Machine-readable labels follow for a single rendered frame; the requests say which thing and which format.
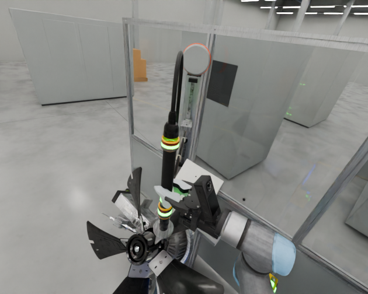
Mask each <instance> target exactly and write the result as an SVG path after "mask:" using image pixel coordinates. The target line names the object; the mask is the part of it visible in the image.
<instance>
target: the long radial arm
mask: <svg viewBox="0 0 368 294"><path fill-rule="evenodd" d="M131 197H132V195H131V194H125V193H120V195H119V197H118V199H117V200H116V202H115V203H114V204H115V205H116V206H117V207H118V208H119V209H120V210H121V211H122V213H124V214H125V216H126V217H127V218H128V219H129V220H130V221H131V222H132V224H133V225H134V226H135V227H136V228H137V229H138V230H139V231H140V232H143V231H142V228H141V226H140V223H141V222H140V219H138V215H137V208H136V205H135V203H134V201H133V200H132V199H131ZM140 209H141V216H142V217H143V222H146V225H144V229H147V227H149V225H151V224H150V223H152V221H154V220H155V218H156V217H157V216H156V215H155V214H154V213H152V212H151V211H150V210H149V209H144V208H141V207H140Z"/></svg>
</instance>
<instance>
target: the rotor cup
mask: <svg viewBox="0 0 368 294"><path fill-rule="evenodd" d="M151 238H152V240H149V241H148V240H147V239H151ZM155 238H156V235H155V234H154V231H153V227H151V228H149V229H147V230H146V231H145V232H141V233H136V234H133V235H132V236H131V237H130V238H129V239H128V241H127V244H126V256H127V259H128V261H129V262H130V263H131V264H132V265H135V266H139V265H143V264H145V263H147V262H149V261H151V260H152V259H153V258H155V257H156V256H157V255H158V254H159V253H160V252H161V251H162V250H165V251H166V250H167V239H166V238H165V239H164V241H163V243H161V241H160V242H159V243H158V244H157V245H156V246H155ZM137 246H138V248H139V251H138V252H136V251H135V247H137ZM151 257H152V258H151ZM148 258H151V259H150V260H147V259H148Z"/></svg>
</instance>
